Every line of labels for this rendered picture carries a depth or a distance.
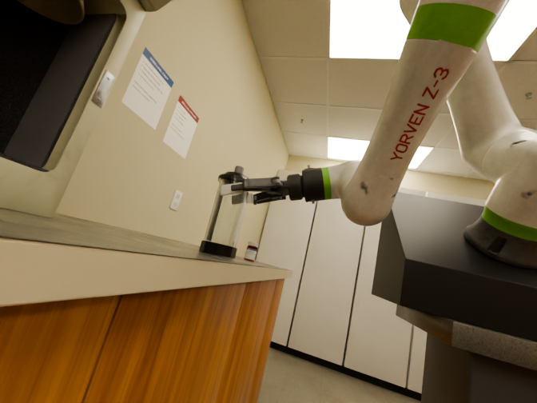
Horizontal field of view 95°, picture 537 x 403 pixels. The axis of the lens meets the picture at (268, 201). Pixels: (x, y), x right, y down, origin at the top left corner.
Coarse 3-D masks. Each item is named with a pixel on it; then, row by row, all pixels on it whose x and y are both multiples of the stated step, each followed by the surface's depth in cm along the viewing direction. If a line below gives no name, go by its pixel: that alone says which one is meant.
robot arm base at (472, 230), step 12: (480, 216) 58; (468, 228) 60; (480, 228) 56; (492, 228) 54; (468, 240) 58; (480, 240) 55; (492, 240) 53; (504, 240) 52; (516, 240) 51; (528, 240) 50; (492, 252) 53; (504, 252) 52; (516, 252) 51; (528, 252) 50; (516, 264) 51; (528, 264) 50
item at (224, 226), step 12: (228, 180) 70; (240, 180) 70; (216, 204) 70; (228, 204) 68; (240, 204) 70; (216, 216) 68; (228, 216) 68; (240, 216) 70; (216, 228) 67; (228, 228) 67; (240, 228) 71; (204, 240) 69; (216, 240) 66; (228, 240) 67
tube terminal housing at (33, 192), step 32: (96, 0) 49; (128, 0) 50; (128, 32) 51; (96, 64) 48; (64, 128) 45; (0, 160) 36; (64, 160) 44; (0, 192) 36; (32, 192) 40; (64, 192) 45
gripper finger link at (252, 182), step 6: (246, 180) 65; (252, 180) 65; (258, 180) 65; (264, 180) 66; (270, 180) 66; (246, 186) 65; (252, 186) 65; (258, 186) 65; (264, 186) 65; (270, 186) 65; (276, 186) 66
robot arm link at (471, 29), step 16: (432, 0) 37; (448, 0) 35; (464, 0) 34; (480, 0) 34; (496, 0) 34; (416, 16) 40; (432, 16) 37; (448, 16) 36; (464, 16) 35; (480, 16) 35; (496, 16) 36; (416, 32) 39; (432, 32) 37; (448, 32) 36; (464, 32) 36; (480, 32) 36
